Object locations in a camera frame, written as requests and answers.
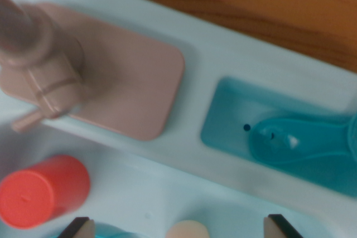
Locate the teal plate under cup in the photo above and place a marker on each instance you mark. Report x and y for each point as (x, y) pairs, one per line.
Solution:
(111, 232)

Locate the teal slotted spoon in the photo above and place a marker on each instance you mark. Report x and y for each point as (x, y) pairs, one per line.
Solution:
(306, 140)

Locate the red upside-down cup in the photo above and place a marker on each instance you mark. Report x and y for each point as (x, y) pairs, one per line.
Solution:
(28, 199)

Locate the grey toy faucet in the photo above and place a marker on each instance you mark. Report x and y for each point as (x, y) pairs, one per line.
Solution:
(125, 82)

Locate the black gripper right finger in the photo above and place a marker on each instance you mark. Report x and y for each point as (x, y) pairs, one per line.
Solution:
(279, 228)

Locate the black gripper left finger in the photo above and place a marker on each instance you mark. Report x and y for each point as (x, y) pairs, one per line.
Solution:
(79, 229)

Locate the light blue toy sink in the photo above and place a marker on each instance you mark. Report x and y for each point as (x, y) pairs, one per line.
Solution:
(195, 165)

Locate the beige detergent bottle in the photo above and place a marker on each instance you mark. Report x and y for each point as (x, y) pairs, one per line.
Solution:
(187, 231)

